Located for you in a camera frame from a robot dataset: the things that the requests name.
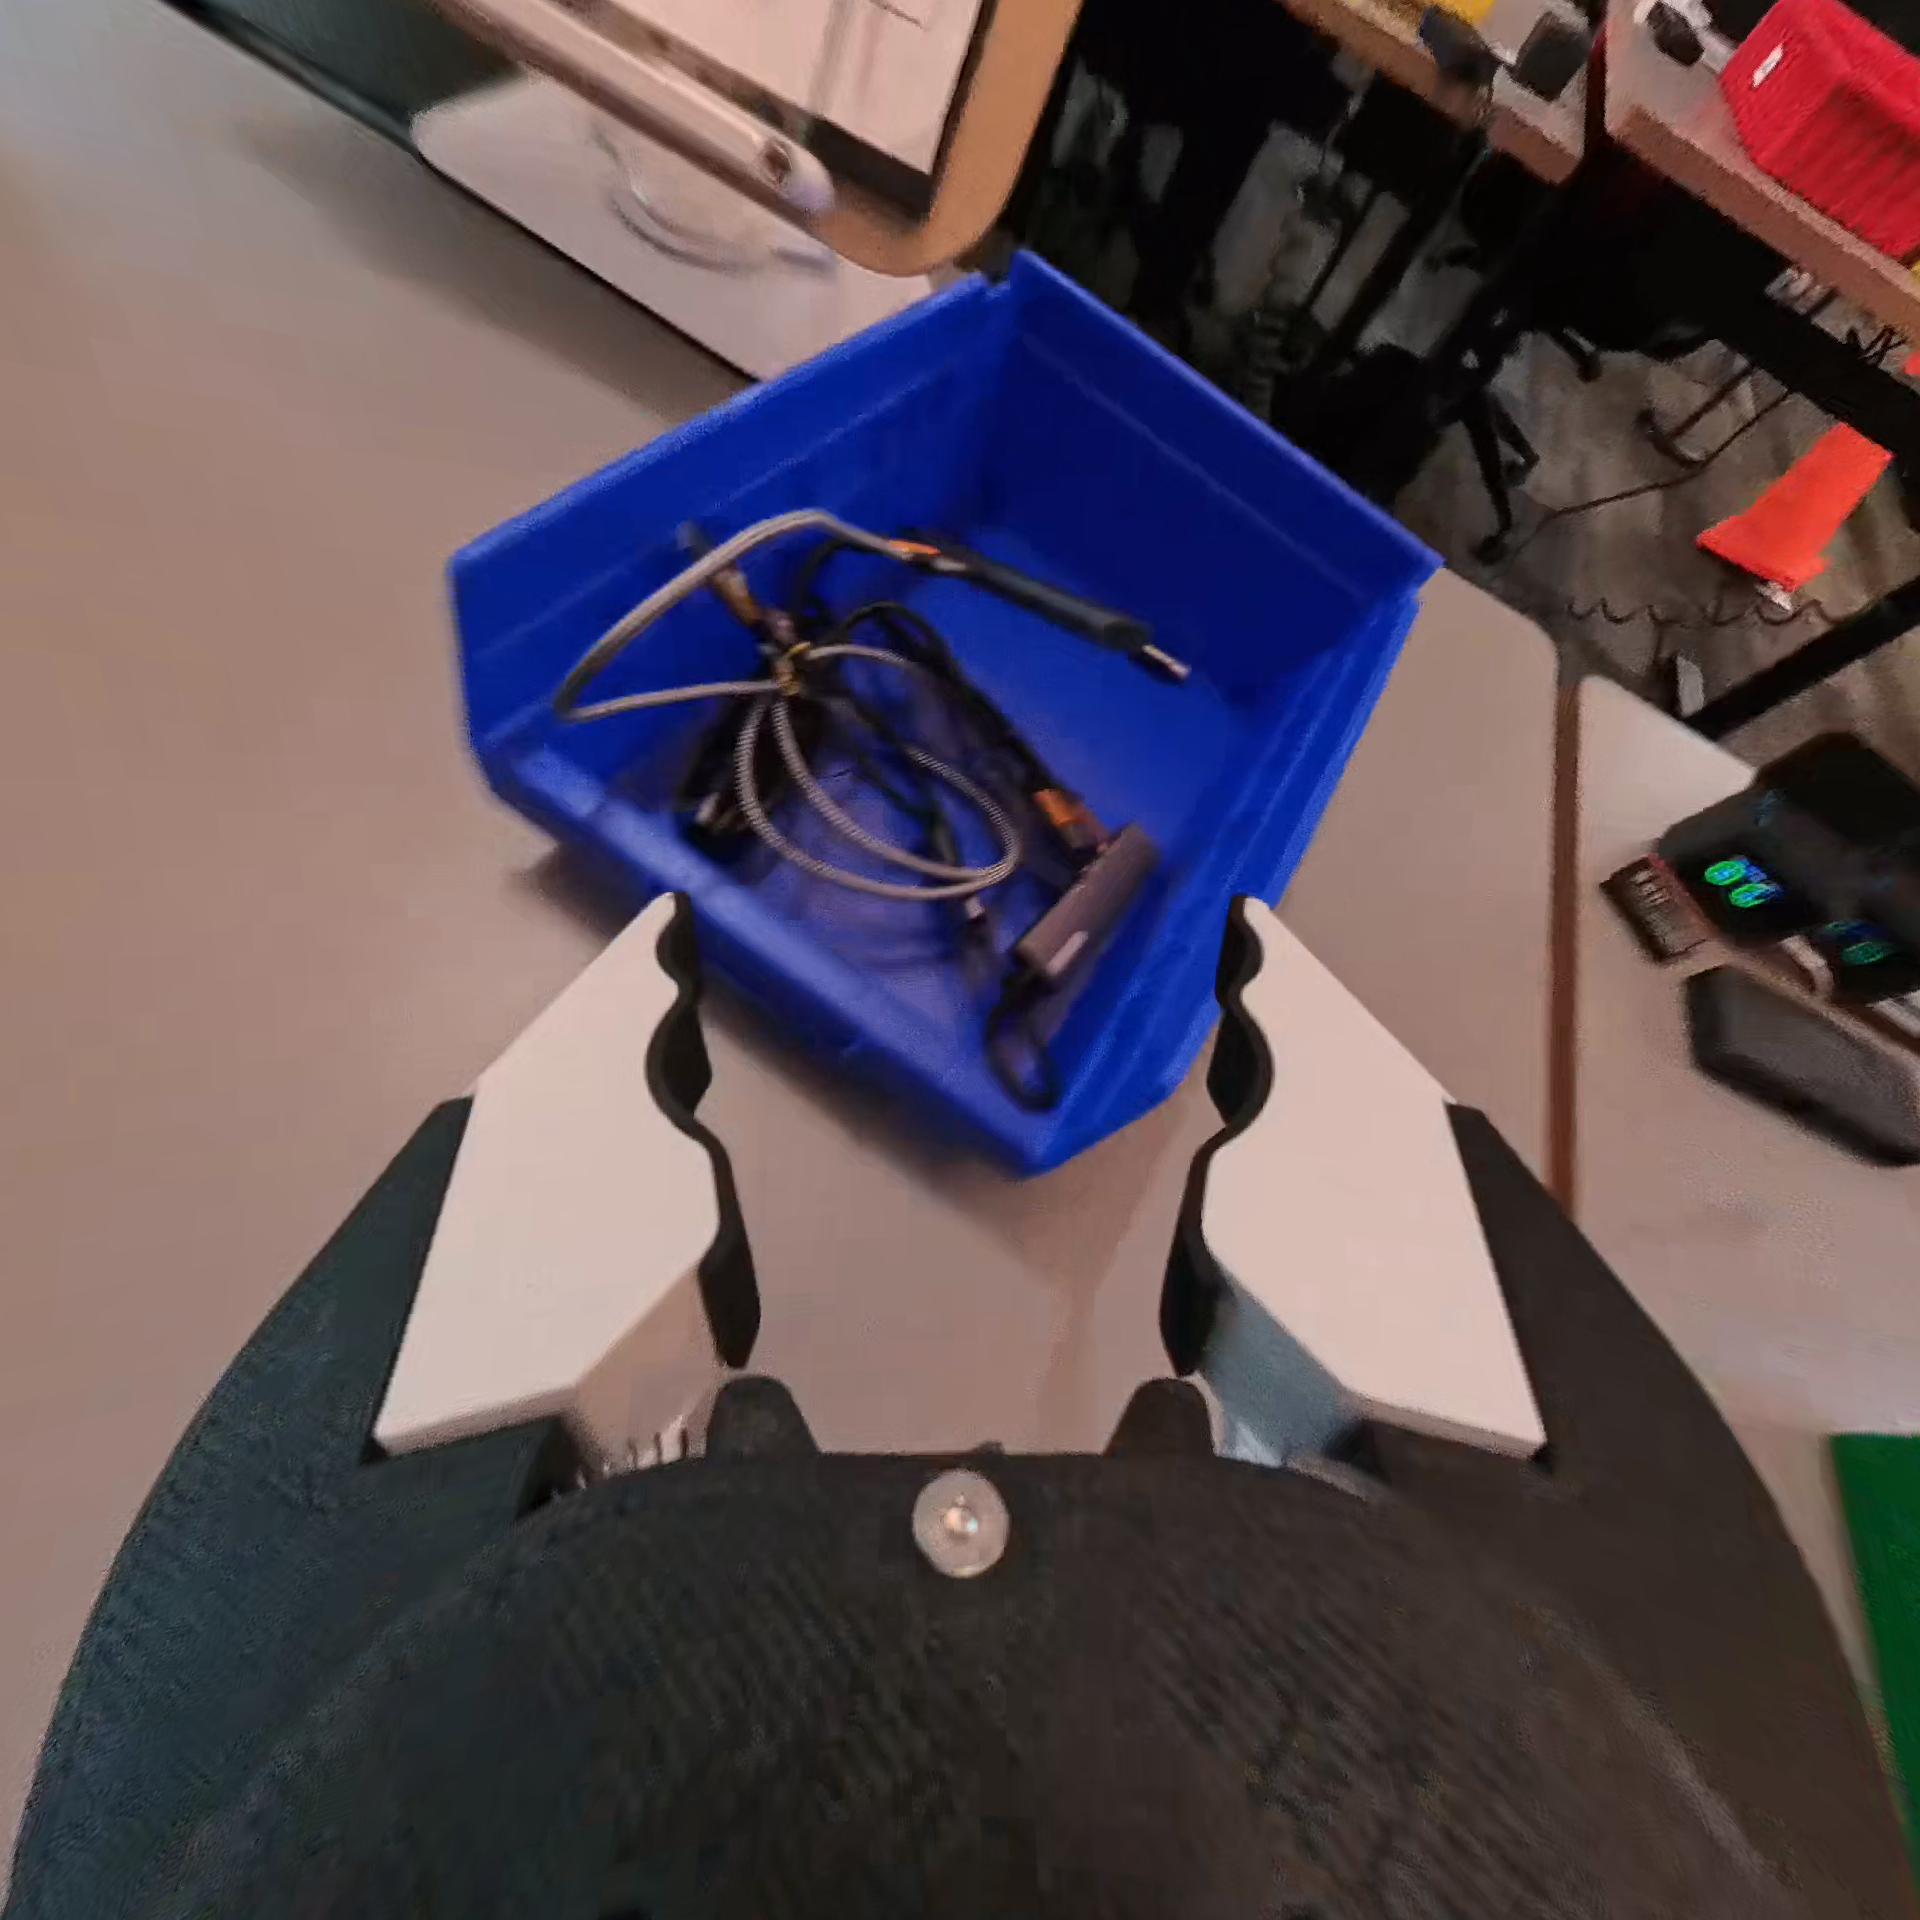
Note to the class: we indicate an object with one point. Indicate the blue plastic bin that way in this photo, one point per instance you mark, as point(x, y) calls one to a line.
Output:
point(1125, 496)

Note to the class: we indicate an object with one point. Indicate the black office chair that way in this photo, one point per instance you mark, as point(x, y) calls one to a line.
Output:
point(1411, 420)

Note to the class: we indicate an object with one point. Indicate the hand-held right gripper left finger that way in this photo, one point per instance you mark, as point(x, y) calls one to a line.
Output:
point(556, 1201)

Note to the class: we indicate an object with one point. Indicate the orange floor marker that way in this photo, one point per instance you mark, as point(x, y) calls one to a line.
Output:
point(1792, 512)

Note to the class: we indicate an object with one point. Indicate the grey desk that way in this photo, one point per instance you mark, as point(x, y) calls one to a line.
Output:
point(225, 601)

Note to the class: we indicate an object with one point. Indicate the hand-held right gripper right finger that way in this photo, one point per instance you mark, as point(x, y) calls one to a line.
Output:
point(1352, 1201)

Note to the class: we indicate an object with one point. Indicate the black charger with green display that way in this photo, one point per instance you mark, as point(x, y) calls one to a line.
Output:
point(1800, 840)

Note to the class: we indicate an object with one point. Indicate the instruction sheet on stand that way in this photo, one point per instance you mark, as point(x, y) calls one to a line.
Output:
point(1020, 120)

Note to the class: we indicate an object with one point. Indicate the white stand base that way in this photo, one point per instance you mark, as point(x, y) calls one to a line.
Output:
point(601, 256)

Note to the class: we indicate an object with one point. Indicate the red plastic bin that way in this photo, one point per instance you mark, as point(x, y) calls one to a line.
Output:
point(1831, 105)

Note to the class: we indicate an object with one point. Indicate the long wooden table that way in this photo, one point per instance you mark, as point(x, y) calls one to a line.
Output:
point(1666, 151)

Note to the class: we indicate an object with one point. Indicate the black flat device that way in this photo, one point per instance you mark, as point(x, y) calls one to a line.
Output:
point(1800, 1066)

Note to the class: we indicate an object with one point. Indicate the grey USB hub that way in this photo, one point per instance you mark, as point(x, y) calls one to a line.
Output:
point(1088, 899)

